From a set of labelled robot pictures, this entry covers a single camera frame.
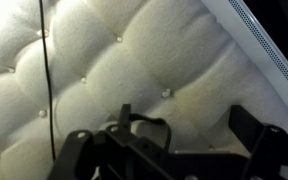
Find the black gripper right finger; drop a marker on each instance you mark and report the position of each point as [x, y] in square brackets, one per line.
[270, 150]

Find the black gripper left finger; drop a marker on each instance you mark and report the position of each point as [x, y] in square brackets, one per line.
[84, 150]

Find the black watch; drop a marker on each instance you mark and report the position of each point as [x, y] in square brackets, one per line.
[157, 119]

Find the white tufted cushion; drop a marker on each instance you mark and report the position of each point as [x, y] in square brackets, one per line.
[134, 66]

